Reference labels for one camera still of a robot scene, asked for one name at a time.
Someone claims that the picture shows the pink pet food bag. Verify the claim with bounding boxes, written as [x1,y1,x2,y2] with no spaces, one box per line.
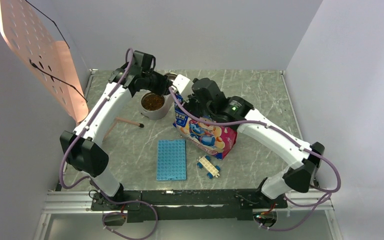
[173,103,238,160]

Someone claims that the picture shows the aluminium frame rail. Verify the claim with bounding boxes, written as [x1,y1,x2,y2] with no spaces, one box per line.
[32,68,340,240]

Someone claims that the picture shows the far steel bowl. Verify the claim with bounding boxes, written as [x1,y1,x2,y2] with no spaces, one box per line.
[165,72,178,82]

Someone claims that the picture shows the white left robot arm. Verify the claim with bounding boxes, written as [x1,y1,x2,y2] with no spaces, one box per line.
[59,48,172,210]

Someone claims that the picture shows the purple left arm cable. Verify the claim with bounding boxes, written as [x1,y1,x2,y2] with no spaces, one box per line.
[59,47,159,240]

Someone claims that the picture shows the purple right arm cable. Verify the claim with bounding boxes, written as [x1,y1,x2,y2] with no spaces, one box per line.
[168,86,342,232]

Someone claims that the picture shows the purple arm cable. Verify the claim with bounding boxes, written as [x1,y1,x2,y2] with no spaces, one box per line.
[168,86,342,232]
[59,47,159,240]

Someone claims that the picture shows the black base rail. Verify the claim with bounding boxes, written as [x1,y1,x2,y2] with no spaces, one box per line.
[88,188,288,223]

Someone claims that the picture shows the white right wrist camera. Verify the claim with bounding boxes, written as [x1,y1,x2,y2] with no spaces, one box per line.
[172,74,194,100]

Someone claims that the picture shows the pink perforated stand board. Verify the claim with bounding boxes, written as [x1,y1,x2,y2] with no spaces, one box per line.
[0,0,89,123]

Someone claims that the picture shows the blue studded building baseplate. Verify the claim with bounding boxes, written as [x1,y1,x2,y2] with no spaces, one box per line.
[156,139,187,182]

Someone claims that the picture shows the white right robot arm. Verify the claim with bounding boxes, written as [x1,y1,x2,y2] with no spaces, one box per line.
[171,76,325,208]

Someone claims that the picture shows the near steel bowl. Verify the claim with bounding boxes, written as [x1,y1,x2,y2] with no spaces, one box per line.
[140,92,165,111]

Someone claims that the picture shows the beige toy car blue wheels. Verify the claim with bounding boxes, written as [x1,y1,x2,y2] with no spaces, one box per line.
[196,155,221,179]

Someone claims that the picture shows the steel bowl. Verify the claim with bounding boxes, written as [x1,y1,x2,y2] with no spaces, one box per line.
[165,72,178,82]
[140,92,165,111]

